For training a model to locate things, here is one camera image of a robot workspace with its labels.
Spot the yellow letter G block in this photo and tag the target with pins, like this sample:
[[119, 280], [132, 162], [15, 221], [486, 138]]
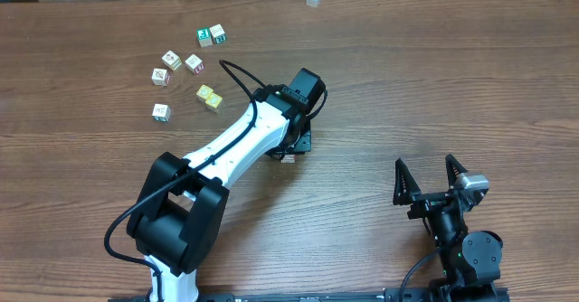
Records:
[[204, 92]]

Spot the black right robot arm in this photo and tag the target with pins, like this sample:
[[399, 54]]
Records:
[[469, 259]]

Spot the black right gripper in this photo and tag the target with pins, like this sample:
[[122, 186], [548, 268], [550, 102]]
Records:
[[407, 191]]

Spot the green letter block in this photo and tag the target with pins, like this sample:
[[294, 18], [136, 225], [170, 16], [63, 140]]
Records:
[[204, 37]]

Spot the teal edged picture block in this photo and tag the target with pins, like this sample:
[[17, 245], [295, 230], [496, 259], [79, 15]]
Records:
[[161, 112]]

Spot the red edged picture block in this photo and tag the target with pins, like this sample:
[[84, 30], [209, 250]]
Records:
[[160, 77]]

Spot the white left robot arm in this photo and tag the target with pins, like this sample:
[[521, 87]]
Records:
[[182, 202]]

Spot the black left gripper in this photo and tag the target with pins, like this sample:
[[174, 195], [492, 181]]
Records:
[[304, 141]]

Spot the red edged wooden block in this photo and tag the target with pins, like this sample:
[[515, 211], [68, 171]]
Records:
[[288, 159]]

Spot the teal number block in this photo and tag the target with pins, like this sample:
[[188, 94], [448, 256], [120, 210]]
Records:
[[218, 34]]

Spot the yellow edged picture block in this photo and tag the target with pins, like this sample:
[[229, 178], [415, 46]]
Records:
[[171, 60]]

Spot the red letter U block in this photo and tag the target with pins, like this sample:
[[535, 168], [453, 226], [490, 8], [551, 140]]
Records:
[[194, 64]]

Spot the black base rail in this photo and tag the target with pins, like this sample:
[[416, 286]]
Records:
[[387, 295]]

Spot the yellow letter O block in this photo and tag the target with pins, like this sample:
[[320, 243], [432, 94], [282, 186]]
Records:
[[214, 102]]

